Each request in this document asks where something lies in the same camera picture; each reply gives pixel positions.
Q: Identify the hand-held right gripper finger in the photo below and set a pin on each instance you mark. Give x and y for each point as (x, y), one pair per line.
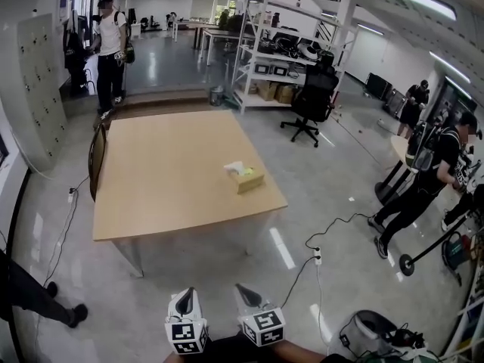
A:
(240, 301)
(261, 302)

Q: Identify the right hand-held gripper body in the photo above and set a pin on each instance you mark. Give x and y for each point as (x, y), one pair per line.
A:
(264, 325)

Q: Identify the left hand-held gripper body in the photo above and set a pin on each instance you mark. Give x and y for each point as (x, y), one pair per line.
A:
(185, 331)

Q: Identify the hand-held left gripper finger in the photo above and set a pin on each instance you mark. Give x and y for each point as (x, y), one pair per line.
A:
(175, 304)
(196, 304)

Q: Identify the white tissue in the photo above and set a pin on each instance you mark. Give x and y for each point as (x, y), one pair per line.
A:
(232, 168)

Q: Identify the person's right forearm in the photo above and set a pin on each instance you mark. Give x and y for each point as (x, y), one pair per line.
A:
(298, 348)

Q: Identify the tan cardboard tissue box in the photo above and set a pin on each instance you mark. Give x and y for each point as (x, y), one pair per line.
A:
(250, 183)

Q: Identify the person's black shirt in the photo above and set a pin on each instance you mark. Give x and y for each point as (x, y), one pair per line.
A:
(234, 353)

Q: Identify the white power strip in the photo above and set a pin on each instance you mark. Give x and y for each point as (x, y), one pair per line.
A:
(71, 194)
(317, 255)

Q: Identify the brown wooden chair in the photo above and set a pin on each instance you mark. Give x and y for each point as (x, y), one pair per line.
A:
(97, 157)

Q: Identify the green tool box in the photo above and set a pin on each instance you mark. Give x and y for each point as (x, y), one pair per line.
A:
(455, 253)

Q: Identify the round table with black base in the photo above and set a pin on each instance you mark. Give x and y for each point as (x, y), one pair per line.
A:
(397, 153)

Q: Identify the wooden step platform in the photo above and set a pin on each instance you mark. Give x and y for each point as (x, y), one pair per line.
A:
(162, 98)

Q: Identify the small grey trash bin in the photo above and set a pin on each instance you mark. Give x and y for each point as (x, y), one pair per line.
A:
(216, 96)

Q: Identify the brown cardboard box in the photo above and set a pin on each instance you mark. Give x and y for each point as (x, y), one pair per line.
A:
(285, 94)
(267, 90)

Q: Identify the black office chair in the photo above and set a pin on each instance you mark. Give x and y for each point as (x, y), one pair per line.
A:
(315, 97)

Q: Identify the black flat screen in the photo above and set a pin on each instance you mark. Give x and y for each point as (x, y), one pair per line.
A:
(378, 85)
(395, 102)

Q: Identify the white metal shelf rack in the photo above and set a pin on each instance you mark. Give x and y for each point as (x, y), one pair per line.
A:
(264, 55)

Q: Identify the beige locker cabinet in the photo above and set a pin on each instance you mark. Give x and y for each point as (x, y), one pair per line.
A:
(41, 89)

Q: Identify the white desk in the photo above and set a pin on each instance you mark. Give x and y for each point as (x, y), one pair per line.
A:
(227, 33)

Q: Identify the coat rack with black clothes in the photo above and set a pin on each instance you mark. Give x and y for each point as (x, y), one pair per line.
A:
(73, 51)

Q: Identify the black backpack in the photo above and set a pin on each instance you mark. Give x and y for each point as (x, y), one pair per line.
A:
(126, 32)

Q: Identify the dark glass door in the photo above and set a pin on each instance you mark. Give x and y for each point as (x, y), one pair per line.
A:
(453, 100)

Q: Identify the black stanchion post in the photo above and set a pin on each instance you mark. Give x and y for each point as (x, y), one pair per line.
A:
(435, 246)

